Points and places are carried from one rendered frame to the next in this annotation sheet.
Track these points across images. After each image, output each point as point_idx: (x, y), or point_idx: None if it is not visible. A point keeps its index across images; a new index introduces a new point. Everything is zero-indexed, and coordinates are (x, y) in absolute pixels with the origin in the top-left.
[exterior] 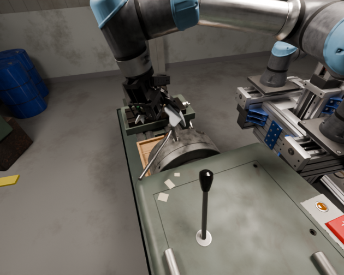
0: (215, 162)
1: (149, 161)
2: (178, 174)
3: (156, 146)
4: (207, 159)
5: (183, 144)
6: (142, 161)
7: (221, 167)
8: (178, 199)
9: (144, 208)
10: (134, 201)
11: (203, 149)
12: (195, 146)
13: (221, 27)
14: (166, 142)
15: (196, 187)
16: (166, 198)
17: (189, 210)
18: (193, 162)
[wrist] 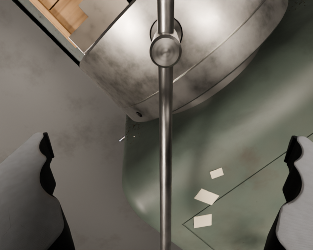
0: (307, 107)
1: (163, 226)
2: (220, 171)
3: (97, 58)
4: (284, 98)
5: (198, 51)
6: (31, 0)
7: None
8: (231, 214)
9: (176, 242)
10: (59, 47)
11: (263, 42)
12: (239, 47)
13: None
14: (133, 50)
15: (262, 183)
16: (210, 221)
17: (254, 221)
18: (243, 117)
